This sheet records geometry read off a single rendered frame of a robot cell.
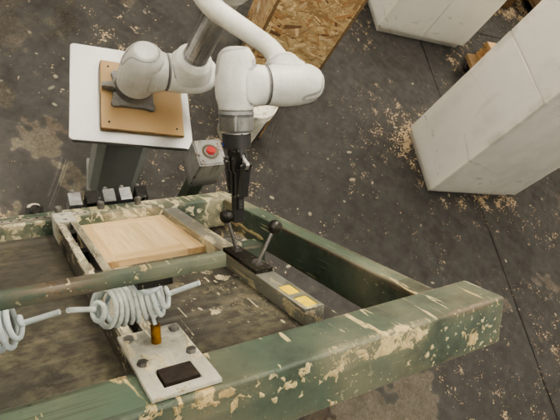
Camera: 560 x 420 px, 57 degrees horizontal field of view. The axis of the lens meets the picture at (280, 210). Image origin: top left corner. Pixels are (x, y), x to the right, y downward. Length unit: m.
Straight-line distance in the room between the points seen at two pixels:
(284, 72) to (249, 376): 0.80
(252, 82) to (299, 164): 2.18
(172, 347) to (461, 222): 3.36
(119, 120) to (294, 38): 1.52
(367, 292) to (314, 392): 0.51
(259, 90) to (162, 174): 1.83
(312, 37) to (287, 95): 2.10
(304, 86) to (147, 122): 1.07
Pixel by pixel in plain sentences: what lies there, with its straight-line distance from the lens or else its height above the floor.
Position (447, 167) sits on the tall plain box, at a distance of 3.78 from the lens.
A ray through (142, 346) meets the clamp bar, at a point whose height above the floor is 1.76.
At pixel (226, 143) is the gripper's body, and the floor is 1.55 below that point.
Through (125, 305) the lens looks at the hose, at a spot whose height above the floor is 1.83.
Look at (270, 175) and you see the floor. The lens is 3.29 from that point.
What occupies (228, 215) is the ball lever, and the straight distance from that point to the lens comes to 1.35.
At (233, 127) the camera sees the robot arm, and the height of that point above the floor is 1.59.
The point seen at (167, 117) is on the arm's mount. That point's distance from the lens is 2.31.
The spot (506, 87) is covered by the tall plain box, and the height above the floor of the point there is 0.91.
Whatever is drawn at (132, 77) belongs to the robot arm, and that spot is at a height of 0.96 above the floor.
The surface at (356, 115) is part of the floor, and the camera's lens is 3.97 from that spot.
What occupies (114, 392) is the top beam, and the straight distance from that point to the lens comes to 0.76.
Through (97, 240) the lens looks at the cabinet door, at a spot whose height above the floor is 1.04.
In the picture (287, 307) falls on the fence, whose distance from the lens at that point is 1.15.
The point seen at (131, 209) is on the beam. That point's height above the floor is 0.91.
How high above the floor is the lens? 2.57
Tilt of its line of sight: 54 degrees down
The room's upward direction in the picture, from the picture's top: 41 degrees clockwise
